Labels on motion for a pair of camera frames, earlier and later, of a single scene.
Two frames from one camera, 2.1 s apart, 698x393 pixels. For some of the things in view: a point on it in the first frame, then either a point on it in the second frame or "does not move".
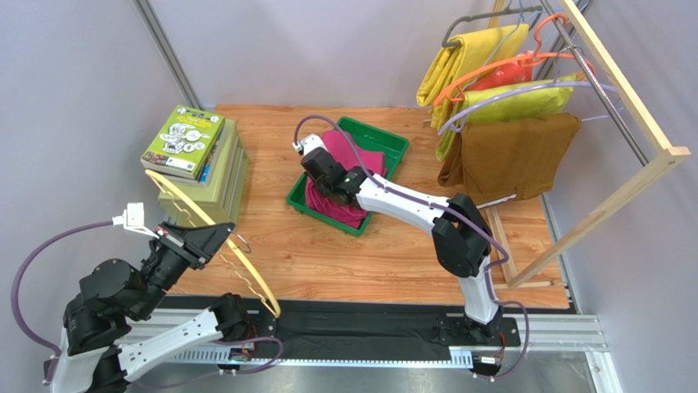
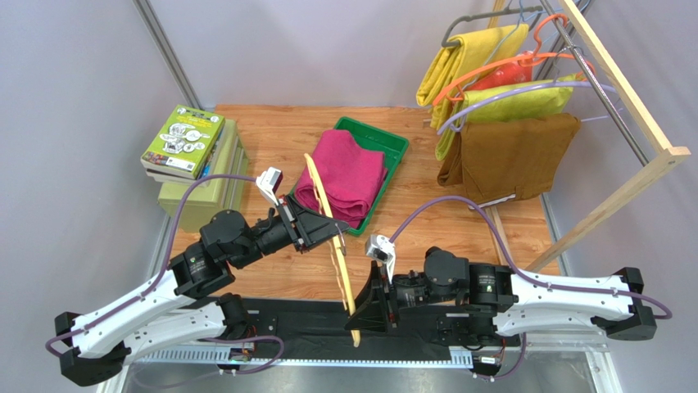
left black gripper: (201, 242) → (310, 226)
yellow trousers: (478, 54) does not move
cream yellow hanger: (277, 313) → (337, 255)
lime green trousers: (550, 100) does not move
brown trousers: (522, 156) does not move
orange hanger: (537, 56) does not move
